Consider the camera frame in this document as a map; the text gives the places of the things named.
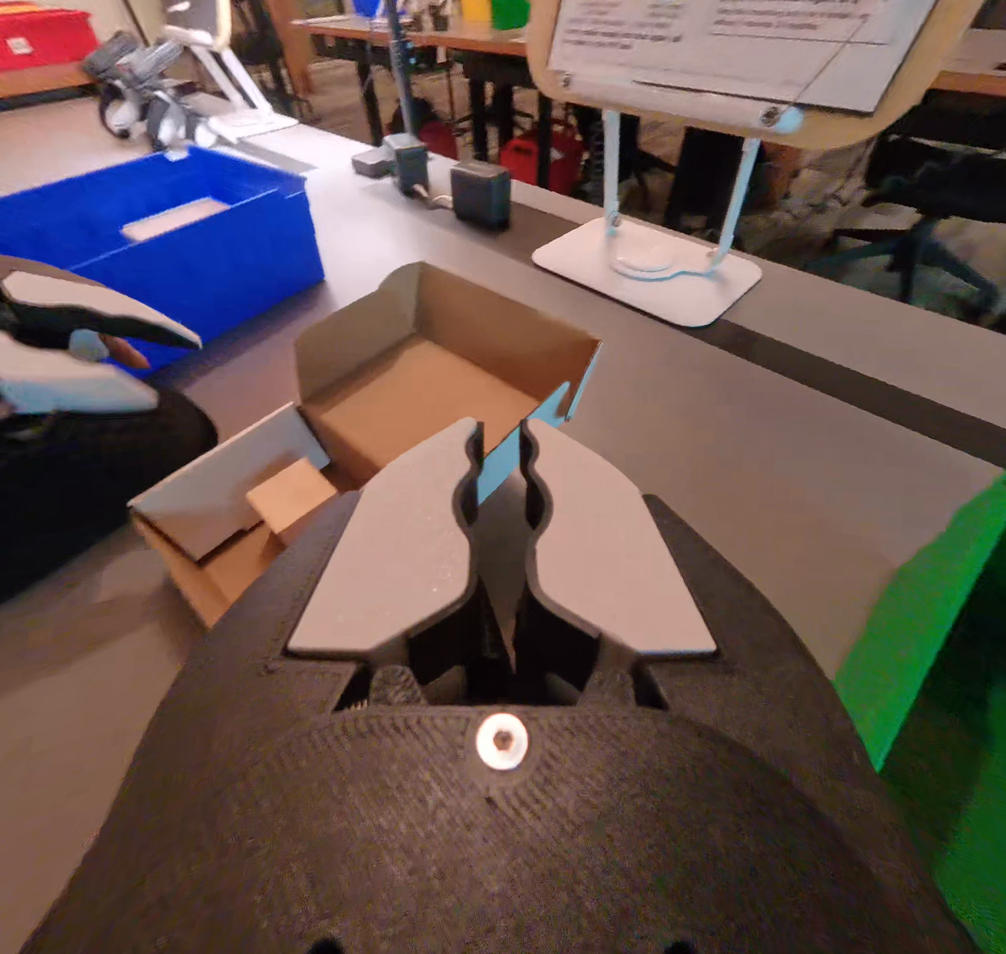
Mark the large green plastic bin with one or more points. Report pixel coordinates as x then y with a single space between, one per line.
927 655

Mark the yellow plastic bin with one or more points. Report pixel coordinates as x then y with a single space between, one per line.
475 5

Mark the white document stand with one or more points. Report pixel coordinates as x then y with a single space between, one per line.
652 270

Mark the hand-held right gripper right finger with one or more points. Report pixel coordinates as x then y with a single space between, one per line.
605 553

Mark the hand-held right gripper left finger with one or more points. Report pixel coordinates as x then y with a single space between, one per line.
393 553

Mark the white tablet stand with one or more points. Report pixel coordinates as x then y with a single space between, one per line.
228 81

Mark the black swivel chair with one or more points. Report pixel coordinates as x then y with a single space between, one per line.
927 199

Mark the flat grey power adapter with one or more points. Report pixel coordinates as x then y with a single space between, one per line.
371 162

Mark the person's left hand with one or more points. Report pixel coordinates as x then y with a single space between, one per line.
127 352

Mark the printed instruction sheet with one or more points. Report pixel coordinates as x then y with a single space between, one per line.
747 34

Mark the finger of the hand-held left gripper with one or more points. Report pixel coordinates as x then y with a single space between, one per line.
102 305
63 384

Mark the long wooden table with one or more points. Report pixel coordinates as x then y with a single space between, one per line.
440 36

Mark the grey desk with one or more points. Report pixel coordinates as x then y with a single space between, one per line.
747 459

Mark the cardboard box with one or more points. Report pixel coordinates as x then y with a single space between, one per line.
416 396

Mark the black padded armrest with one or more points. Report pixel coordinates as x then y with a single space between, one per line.
94 498

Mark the black light stand pole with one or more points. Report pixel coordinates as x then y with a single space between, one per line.
397 42

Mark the instruction sheet on white stand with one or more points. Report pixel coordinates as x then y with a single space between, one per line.
857 124

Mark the small blue plastic bin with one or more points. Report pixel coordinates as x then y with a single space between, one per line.
369 4

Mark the small green plastic bin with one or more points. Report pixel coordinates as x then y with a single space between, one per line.
511 10

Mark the red case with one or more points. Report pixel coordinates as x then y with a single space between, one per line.
542 160

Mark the grey mechanical device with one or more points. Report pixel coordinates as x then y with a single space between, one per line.
149 93

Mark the red plastic bin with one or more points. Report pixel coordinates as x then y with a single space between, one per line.
47 38

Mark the dark grey cube charger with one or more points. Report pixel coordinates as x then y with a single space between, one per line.
481 195

